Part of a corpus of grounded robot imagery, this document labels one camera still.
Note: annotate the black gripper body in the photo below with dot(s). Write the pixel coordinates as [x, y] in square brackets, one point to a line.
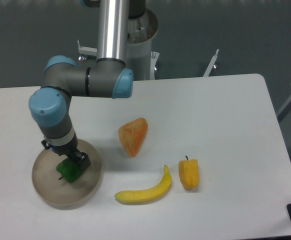
[61, 146]

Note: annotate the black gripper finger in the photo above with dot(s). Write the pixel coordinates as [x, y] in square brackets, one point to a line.
[79, 158]

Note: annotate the green toy pepper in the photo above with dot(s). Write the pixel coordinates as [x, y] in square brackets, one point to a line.
[68, 170]

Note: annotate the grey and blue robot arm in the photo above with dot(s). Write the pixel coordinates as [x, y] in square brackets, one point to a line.
[49, 106]

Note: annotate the beige round plate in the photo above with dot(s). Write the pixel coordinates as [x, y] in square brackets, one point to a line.
[66, 188]

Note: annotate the orange toy pepper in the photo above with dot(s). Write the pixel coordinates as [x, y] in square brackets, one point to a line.
[188, 170]

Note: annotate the orange toy sandwich wedge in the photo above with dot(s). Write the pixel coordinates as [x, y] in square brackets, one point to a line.
[132, 135]

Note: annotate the yellow toy banana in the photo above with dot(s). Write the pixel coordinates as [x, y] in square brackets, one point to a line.
[142, 196]

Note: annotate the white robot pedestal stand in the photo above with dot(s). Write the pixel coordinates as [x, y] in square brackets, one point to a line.
[139, 56]

